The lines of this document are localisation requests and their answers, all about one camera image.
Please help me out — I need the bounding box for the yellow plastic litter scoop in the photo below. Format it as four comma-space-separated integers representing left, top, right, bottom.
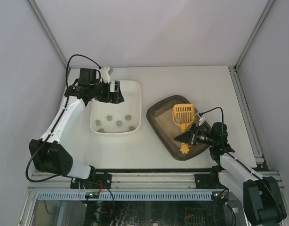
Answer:
172, 104, 195, 154

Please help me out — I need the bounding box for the dark translucent litter box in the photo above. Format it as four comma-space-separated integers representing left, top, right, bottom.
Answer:
146, 95, 209, 161

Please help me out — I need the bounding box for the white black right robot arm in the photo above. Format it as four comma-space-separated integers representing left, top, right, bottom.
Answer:
174, 122, 287, 226

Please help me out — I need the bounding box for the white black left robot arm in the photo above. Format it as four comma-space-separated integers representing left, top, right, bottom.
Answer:
25, 66, 124, 182

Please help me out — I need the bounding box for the white plastic waste bin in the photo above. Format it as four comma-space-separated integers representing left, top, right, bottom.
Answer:
90, 80, 142, 135

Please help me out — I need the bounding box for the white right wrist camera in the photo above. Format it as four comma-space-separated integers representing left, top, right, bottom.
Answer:
195, 112, 206, 127

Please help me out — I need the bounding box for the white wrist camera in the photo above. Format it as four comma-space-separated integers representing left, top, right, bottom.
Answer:
99, 66, 113, 83
195, 112, 206, 127

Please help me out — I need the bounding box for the black right camera cable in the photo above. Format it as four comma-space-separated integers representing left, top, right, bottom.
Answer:
197, 106, 224, 146

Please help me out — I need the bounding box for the black camera cable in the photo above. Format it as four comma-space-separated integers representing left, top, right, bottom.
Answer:
25, 54, 100, 183
197, 106, 224, 146

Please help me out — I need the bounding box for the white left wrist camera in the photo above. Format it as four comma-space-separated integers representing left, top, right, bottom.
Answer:
99, 66, 113, 83

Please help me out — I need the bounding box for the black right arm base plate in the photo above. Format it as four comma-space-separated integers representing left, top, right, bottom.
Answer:
195, 173, 221, 189

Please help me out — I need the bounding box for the black left camera cable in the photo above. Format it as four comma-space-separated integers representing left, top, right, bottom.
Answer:
25, 54, 100, 183

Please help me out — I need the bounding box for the aluminium front rail frame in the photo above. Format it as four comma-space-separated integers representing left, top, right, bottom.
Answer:
26, 171, 286, 191

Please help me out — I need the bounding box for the grey slotted cable duct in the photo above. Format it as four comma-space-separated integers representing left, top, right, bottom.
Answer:
37, 191, 215, 201

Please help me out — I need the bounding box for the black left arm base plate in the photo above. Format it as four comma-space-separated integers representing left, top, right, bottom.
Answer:
70, 173, 112, 189

